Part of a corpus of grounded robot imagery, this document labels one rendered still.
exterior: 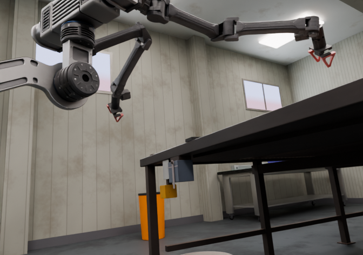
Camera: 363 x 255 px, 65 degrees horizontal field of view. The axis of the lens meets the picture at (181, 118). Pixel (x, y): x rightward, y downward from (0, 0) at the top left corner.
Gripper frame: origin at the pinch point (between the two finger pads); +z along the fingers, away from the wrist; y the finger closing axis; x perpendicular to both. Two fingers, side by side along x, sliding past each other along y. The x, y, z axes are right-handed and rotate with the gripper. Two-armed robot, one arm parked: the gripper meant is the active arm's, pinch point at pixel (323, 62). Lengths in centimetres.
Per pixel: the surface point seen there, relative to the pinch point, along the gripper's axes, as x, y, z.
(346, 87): -28, 69, -29
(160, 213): -183, -161, 199
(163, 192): -109, -4, 39
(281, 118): -43, 54, -18
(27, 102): -287, -257, 2
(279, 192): 9, -359, 470
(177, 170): -93, 4, 21
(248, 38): 89, -498, 140
